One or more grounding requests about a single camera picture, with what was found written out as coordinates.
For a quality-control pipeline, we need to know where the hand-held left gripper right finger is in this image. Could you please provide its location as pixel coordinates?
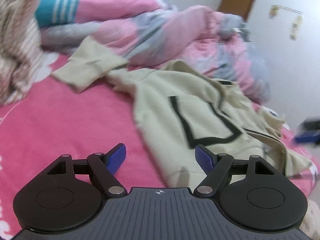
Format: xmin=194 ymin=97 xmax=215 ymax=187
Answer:
xmin=194 ymin=144 xmax=275 ymax=197

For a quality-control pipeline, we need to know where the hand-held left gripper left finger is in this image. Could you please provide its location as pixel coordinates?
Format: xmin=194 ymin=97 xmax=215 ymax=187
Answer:
xmin=46 ymin=144 xmax=127 ymax=197

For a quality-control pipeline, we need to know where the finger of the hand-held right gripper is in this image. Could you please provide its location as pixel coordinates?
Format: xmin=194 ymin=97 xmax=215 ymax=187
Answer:
xmin=294 ymin=129 xmax=320 ymax=144
xmin=299 ymin=117 xmax=320 ymax=130

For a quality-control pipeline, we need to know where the beige jacket with black trim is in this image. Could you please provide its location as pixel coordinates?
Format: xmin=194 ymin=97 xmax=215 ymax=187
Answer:
xmin=51 ymin=36 xmax=317 ymax=188

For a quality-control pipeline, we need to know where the pink floral bed sheet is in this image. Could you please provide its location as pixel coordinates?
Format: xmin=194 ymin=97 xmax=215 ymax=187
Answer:
xmin=0 ymin=37 xmax=320 ymax=240

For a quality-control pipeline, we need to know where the pink grey floral duvet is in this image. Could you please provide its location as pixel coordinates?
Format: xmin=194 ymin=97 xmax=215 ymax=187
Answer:
xmin=40 ymin=0 xmax=272 ymax=103

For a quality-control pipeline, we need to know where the brown wooden door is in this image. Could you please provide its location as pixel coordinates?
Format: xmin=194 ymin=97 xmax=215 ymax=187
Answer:
xmin=219 ymin=0 xmax=259 ymax=22

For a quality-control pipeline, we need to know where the pink white checked blanket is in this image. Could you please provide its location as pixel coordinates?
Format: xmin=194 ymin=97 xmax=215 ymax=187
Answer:
xmin=0 ymin=0 xmax=45 ymax=105

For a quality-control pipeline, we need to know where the blue striped pillow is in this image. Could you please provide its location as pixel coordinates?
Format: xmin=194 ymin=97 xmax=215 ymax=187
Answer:
xmin=35 ymin=0 xmax=83 ymax=28

